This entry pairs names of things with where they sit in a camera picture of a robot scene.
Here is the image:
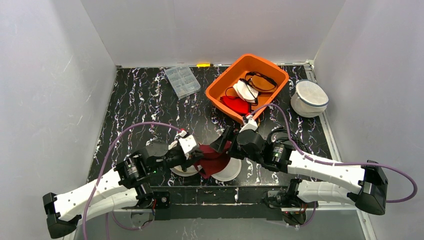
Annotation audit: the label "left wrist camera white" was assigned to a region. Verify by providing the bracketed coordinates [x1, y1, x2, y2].
[177, 129, 200, 155]

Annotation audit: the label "white bra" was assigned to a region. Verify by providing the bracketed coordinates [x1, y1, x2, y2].
[232, 80, 259, 104]

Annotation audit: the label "clear plastic compartment box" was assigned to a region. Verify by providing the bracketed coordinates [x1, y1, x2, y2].
[164, 65, 201, 100]

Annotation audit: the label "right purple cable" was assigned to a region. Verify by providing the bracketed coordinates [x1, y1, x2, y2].
[246, 103, 419, 204]

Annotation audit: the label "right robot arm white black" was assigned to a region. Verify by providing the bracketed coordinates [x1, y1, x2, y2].
[210, 127, 388, 216]

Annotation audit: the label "coiled black cable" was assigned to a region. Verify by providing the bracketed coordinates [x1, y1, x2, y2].
[266, 127, 314, 160]

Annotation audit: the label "dark maroon bra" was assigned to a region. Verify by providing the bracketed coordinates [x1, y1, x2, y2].
[193, 141, 231, 179]

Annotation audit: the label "purple cable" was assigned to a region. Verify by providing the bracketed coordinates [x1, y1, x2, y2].
[246, 103, 419, 204]
[82, 121, 183, 240]

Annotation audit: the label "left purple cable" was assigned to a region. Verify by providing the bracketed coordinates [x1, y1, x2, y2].
[82, 121, 183, 240]

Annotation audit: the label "orange bra black straps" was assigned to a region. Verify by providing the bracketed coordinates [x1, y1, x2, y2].
[244, 71, 278, 94]

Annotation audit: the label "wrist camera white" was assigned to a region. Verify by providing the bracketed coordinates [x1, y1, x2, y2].
[177, 129, 200, 155]
[239, 114, 259, 132]

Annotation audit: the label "grey-trim mesh laundry bag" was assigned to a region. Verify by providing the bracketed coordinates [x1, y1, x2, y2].
[290, 79, 329, 118]

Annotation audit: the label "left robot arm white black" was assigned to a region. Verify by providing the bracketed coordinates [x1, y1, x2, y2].
[42, 135, 203, 239]

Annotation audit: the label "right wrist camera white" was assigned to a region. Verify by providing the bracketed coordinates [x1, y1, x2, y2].
[239, 114, 259, 132]

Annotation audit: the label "red bra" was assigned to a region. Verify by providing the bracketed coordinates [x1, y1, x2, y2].
[219, 95, 253, 116]

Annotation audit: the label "orange plastic bin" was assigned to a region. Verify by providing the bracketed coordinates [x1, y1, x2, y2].
[205, 53, 289, 124]

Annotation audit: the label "yellow marker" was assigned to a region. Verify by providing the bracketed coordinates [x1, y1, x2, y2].
[196, 63, 213, 68]

